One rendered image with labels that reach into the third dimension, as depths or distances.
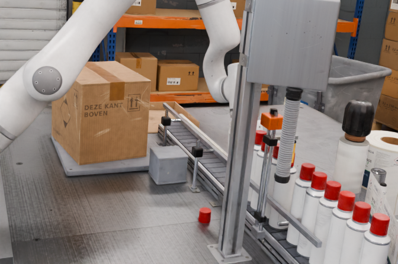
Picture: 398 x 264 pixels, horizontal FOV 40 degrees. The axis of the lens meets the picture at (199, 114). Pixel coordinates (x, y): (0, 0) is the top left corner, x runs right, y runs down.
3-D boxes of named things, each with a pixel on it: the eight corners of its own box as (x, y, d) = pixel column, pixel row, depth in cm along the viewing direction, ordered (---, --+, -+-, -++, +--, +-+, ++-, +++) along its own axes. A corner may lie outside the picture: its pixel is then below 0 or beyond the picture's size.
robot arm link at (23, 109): (-24, 111, 137) (47, 44, 138) (-16, 100, 154) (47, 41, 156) (13, 144, 140) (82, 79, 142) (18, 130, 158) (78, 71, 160)
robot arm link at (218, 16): (174, 12, 159) (209, 108, 167) (213, 1, 147) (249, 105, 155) (195, 3, 165) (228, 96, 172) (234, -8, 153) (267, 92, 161)
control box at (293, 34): (326, 93, 115) (340, 0, 110) (245, 81, 118) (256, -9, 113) (326, 82, 125) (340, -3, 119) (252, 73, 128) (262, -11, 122)
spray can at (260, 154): (271, 212, 151) (281, 141, 145) (253, 212, 149) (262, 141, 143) (265, 203, 155) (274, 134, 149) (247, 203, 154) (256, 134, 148)
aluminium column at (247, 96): (241, 256, 137) (275, -21, 118) (224, 258, 135) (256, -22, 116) (233, 247, 141) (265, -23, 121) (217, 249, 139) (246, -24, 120)
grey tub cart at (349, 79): (313, 144, 480) (330, 34, 452) (378, 168, 436) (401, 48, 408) (243, 164, 421) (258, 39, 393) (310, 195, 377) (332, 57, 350)
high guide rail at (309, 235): (320, 247, 121) (321, 241, 121) (316, 248, 121) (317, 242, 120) (164, 106, 215) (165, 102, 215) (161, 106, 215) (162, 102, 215)
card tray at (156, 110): (198, 131, 227) (199, 122, 226) (137, 134, 217) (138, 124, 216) (174, 109, 253) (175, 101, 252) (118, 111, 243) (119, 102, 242)
